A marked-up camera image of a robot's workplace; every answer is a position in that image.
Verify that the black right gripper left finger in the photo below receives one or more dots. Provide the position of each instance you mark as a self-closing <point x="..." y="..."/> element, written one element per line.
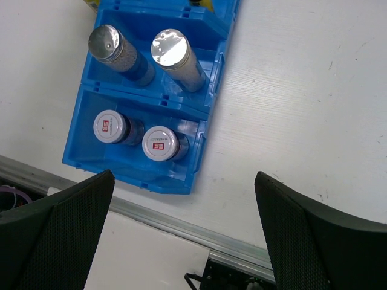
<point x="51" y="243"/>

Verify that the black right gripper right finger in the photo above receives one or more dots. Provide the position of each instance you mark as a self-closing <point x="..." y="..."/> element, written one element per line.
<point x="314" y="246"/>

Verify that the white-lid spice jar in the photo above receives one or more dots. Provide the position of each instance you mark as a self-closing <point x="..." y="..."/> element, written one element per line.
<point x="112" y="127"/>
<point x="162" y="144"/>

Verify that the silver-lid blue-label jar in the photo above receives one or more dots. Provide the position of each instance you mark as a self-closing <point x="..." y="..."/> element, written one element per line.
<point x="172" y="52"/>
<point x="107" y="45"/>

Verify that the brown yellow-label bottle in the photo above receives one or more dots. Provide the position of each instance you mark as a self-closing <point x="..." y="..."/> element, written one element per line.
<point x="93" y="4"/>
<point x="203" y="3"/>

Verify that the blue bin near compartment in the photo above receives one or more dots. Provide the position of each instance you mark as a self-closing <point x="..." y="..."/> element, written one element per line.
<point x="129" y="163"/>

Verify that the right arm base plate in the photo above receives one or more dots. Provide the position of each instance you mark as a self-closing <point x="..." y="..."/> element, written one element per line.
<point x="218" y="275"/>

